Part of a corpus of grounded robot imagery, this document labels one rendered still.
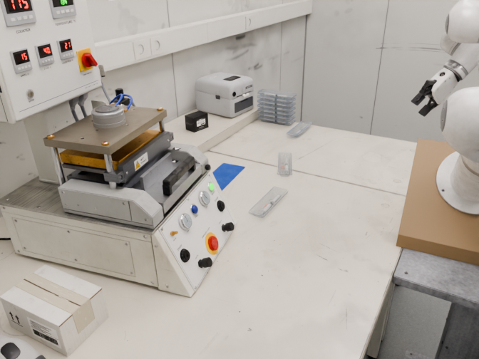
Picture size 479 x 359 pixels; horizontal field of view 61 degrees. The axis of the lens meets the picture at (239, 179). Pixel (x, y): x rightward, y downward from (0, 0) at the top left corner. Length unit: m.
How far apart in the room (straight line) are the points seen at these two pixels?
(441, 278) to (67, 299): 0.89
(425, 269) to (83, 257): 0.88
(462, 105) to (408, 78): 2.40
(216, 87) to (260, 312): 1.26
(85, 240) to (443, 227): 0.93
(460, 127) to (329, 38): 2.56
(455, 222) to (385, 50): 2.20
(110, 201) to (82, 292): 0.21
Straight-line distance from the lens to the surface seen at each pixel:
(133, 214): 0.96
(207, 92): 2.04
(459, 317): 1.46
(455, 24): 1.23
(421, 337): 2.07
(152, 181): 1.05
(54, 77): 1.13
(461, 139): 0.91
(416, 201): 1.25
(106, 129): 1.05
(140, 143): 1.08
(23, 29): 1.07
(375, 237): 1.26
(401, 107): 3.34
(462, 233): 1.24
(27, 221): 1.19
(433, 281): 1.15
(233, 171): 1.58
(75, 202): 1.05
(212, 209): 1.16
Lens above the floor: 1.46
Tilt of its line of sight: 28 degrees down
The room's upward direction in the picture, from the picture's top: 1 degrees counter-clockwise
